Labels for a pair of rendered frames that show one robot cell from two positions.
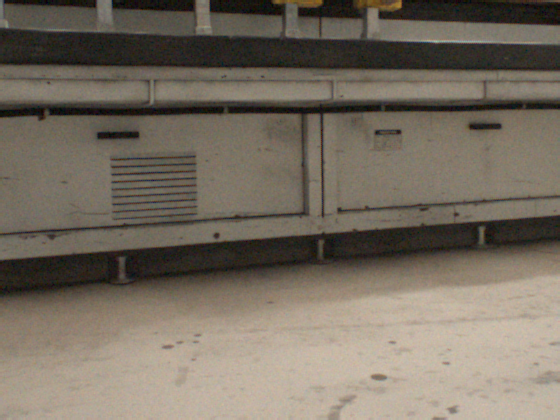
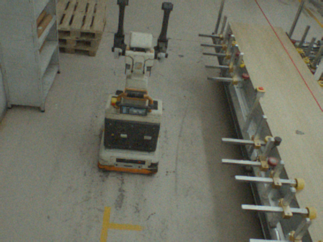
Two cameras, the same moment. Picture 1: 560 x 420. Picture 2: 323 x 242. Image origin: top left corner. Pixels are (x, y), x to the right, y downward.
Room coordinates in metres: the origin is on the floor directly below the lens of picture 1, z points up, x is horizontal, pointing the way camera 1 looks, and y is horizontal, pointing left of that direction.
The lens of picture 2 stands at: (1.86, -3.62, 2.88)
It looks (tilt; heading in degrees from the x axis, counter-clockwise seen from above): 37 degrees down; 105
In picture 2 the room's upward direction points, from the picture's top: 8 degrees clockwise
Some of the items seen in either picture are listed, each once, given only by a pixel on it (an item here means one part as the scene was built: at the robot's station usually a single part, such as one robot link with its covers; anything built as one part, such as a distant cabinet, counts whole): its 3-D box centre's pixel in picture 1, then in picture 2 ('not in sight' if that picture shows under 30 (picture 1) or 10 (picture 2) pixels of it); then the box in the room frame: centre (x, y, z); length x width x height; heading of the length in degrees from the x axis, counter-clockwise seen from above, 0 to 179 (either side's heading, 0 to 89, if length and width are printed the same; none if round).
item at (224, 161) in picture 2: not in sight; (247, 163); (2.18, -1.52, 0.84); 0.43 x 0.03 x 0.04; 19
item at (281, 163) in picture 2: not in sight; (271, 182); (2.37, -1.67, 0.89); 0.04 x 0.04 x 0.48; 19
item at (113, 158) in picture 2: not in sight; (130, 161); (1.14, -1.37, 0.23); 0.41 x 0.02 x 0.08; 18
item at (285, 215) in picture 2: not in sight; (284, 208); (2.46, -1.93, 0.95); 0.14 x 0.06 x 0.05; 109
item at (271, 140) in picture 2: not in sight; (263, 159); (2.29, -1.43, 0.87); 0.04 x 0.04 x 0.48; 19
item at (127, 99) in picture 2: not in sight; (135, 98); (1.05, -1.18, 0.87); 0.23 x 0.15 x 0.11; 18
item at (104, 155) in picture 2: not in sight; (130, 142); (1.01, -1.07, 0.16); 0.67 x 0.64 x 0.25; 108
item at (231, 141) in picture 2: not in sight; (245, 142); (2.13, -1.27, 0.84); 0.43 x 0.03 x 0.04; 19
